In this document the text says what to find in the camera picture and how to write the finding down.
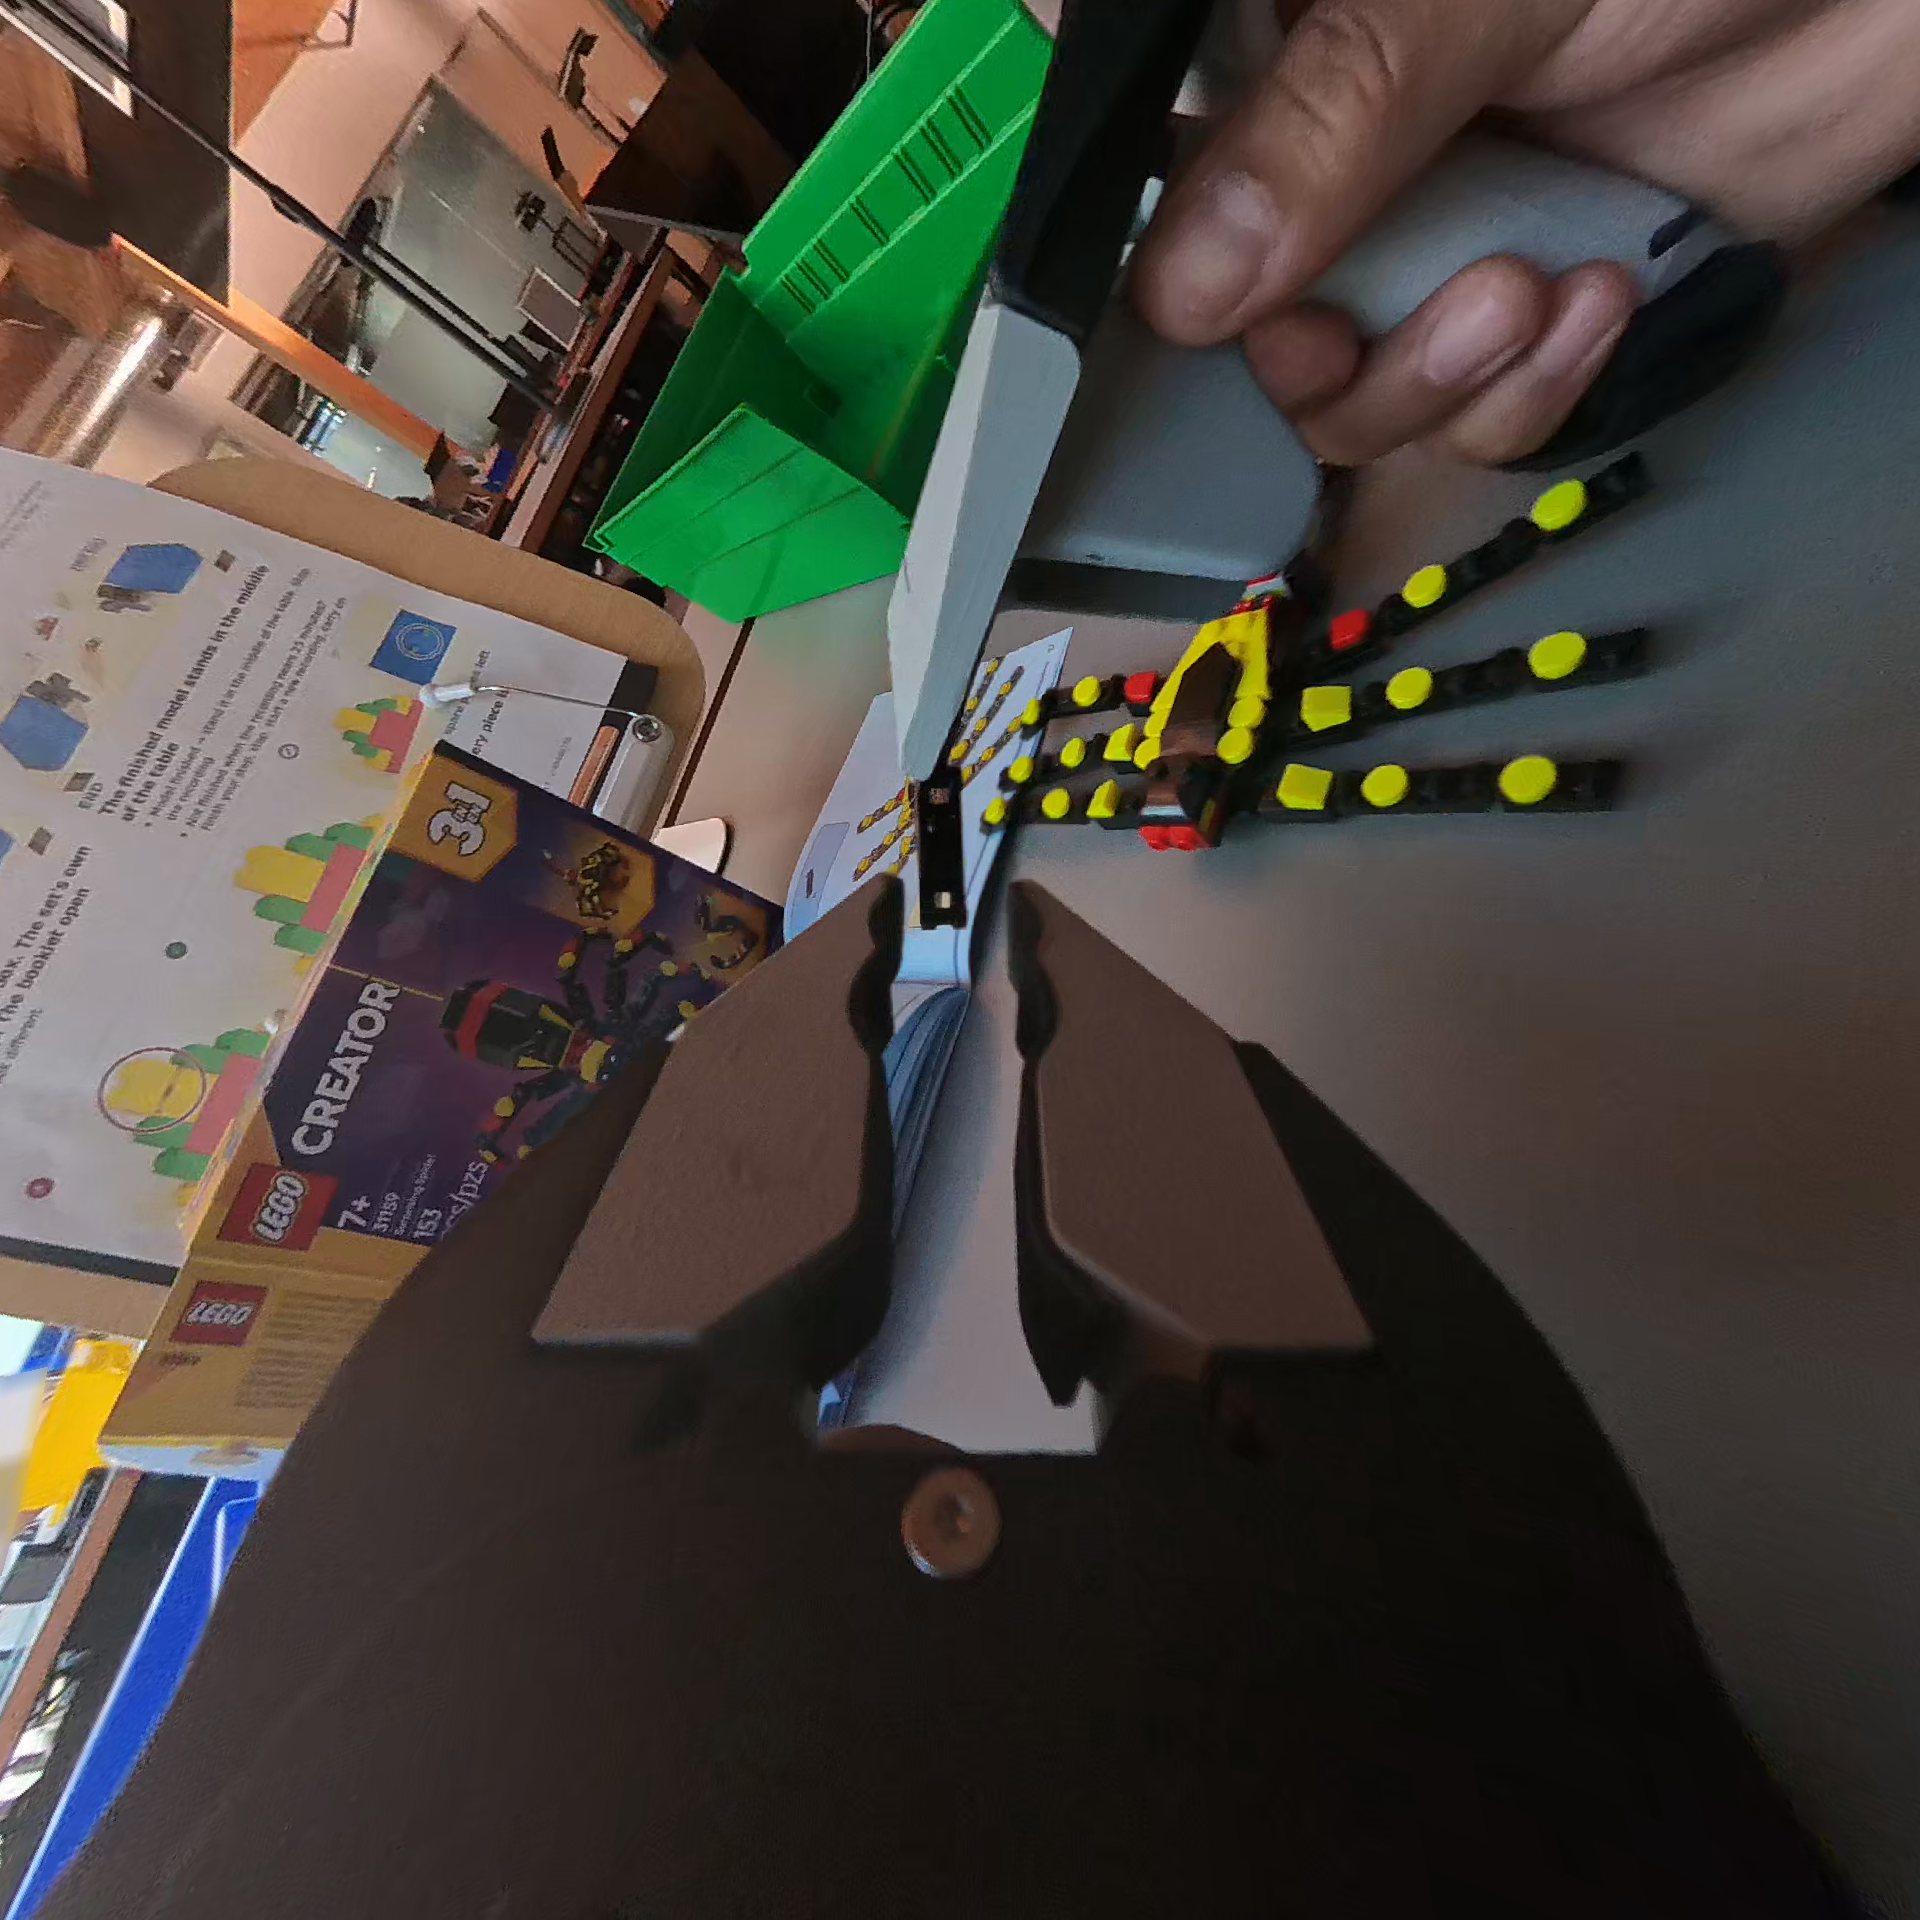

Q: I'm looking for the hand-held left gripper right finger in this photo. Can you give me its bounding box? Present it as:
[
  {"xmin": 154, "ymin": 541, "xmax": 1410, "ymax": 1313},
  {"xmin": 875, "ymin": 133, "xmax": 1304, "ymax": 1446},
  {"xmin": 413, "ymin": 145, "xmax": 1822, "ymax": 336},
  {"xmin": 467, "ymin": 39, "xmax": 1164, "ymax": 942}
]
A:
[{"xmin": 1008, "ymin": 882, "xmax": 1375, "ymax": 1409}]

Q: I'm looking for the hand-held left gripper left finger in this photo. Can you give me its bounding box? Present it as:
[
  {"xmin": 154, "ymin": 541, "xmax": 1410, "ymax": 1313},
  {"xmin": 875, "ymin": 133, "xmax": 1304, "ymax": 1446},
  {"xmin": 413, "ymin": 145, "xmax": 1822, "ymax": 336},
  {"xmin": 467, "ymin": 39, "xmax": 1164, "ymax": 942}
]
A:
[{"xmin": 528, "ymin": 874, "xmax": 903, "ymax": 1398}]

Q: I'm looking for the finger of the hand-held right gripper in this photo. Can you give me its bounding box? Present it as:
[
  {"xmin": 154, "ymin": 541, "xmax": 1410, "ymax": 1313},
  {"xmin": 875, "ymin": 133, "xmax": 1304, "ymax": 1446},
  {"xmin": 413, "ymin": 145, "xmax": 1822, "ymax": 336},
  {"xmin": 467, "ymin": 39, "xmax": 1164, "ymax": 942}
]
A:
[{"xmin": 884, "ymin": 294, "xmax": 1085, "ymax": 781}]

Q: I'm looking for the black yellow lego spider model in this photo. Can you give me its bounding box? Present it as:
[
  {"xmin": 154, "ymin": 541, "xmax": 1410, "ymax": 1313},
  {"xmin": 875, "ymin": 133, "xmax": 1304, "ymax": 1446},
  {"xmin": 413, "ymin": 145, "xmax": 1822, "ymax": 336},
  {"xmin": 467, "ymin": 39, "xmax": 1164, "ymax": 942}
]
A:
[{"xmin": 983, "ymin": 451, "xmax": 1653, "ymax": 858}]

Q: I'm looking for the open lego instruction booklet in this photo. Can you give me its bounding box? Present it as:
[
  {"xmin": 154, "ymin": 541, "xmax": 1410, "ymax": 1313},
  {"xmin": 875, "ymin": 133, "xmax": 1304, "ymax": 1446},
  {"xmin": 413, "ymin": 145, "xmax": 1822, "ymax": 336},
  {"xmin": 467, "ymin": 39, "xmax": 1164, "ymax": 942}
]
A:
[{"xmin": 779, "ymin": 623, "xmax": 1078, "ymax": 1203}]

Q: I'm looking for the purple yellow lego set box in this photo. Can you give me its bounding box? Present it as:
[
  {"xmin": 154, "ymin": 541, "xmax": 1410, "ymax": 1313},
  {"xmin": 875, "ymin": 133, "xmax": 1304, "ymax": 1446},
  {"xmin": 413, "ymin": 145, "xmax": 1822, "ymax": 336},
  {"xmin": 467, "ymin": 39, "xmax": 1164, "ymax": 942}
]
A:
[{"xmin": 95, "ymin": 744, "xmax": 788, "ymax": 1488}]

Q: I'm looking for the person's right hand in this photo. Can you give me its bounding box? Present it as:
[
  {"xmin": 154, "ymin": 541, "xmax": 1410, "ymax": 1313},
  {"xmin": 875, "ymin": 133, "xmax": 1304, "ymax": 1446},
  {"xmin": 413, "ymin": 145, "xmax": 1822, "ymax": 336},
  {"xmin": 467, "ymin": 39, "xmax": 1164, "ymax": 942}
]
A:
[{"xmin": 1126, "ymin": 0, "xmax": 1920, "ymax": 472}]

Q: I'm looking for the green plastic bin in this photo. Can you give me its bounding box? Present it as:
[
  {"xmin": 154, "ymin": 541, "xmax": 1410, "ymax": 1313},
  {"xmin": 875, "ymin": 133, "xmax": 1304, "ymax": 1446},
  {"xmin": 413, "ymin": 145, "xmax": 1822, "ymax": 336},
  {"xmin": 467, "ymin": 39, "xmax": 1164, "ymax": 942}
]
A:
[{"xmin": 582, "ymin": 0, "xmax": 1059, "ymax": 625}]

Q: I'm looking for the wooden clipboard stand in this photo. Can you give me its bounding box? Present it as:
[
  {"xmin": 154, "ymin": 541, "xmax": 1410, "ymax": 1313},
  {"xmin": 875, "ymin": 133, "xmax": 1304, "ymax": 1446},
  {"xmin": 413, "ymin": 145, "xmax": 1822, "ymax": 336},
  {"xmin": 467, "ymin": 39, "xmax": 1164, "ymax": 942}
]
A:
[{"xmin": 0, "ymin": 457, "xmax": 706, "ymax": 1338}]

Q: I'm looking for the dark flat panel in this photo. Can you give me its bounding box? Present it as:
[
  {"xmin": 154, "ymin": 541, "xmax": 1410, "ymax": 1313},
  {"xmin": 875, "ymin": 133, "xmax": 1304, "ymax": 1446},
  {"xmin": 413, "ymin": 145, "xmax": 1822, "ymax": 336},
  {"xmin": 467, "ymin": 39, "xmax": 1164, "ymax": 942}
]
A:
[{"xmin": 582, "ymin": 0, "xmax": 797, "ymax": 243}]

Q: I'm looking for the metal clipboard clip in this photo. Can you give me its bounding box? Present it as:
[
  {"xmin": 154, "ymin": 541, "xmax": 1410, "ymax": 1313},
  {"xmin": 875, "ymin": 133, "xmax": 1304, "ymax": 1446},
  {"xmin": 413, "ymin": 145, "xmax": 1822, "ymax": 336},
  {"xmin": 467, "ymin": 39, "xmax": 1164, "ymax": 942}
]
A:
[{"xmin": 568, "ymin": 656, "xmax": 676, "ymax": 827}]

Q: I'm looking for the blue plastic bin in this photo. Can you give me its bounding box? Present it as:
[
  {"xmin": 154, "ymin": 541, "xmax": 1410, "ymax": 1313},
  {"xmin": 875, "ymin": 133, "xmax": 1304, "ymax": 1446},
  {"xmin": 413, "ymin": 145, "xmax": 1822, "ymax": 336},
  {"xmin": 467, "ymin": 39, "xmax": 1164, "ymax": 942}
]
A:
[{"xmin": 0, "ymin": 1478, "xmax": 269, "ymax": 1913}]

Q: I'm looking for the yellow container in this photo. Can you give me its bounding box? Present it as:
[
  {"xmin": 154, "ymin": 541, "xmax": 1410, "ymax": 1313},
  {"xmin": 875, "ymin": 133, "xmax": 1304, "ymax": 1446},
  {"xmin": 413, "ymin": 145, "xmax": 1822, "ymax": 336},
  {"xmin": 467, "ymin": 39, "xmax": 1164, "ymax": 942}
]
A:
[{"xmin": 0, "ymin": 1336, "xmax": 140, "ymax": 1554}]

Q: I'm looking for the printed instruction sheet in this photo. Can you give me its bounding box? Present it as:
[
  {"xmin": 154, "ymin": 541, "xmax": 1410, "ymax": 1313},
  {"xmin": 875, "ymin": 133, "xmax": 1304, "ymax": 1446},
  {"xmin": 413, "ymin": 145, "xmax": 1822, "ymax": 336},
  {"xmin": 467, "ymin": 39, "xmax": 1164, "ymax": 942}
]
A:
[{"xmin": 0, "ymin": 451, "xmax": 634, "ymax": 1270}]

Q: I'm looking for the white pin on wire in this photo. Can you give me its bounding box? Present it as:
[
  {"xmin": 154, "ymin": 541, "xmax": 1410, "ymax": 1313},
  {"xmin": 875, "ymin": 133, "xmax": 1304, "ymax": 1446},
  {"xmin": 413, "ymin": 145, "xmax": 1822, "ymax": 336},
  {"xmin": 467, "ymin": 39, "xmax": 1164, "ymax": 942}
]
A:
[{"xmin": 423, "ymin": 680, "xmax": 653, "ymax": 737}]

